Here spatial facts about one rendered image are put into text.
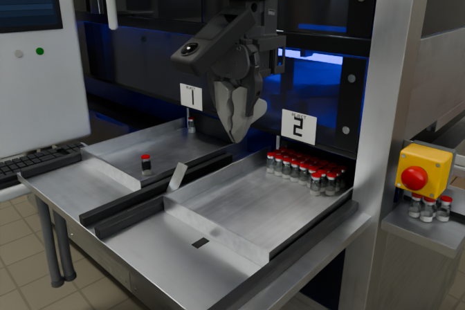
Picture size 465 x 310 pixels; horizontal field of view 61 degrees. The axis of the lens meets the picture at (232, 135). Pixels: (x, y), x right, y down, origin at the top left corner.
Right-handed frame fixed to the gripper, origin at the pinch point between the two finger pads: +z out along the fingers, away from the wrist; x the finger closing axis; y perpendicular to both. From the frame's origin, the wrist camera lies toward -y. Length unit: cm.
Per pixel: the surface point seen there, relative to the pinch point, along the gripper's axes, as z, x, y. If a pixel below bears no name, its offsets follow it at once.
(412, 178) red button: 9.6, -18.1, 24.0
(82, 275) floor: 110, 120, 23
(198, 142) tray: 21, 41, 30
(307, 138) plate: 9.6, 4.4, 27.5
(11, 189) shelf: 29, 67, -12
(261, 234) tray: 21.4, 0.5, 8.0
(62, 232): 68, 98, 10
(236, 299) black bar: 19.6, -8.0, -7.7
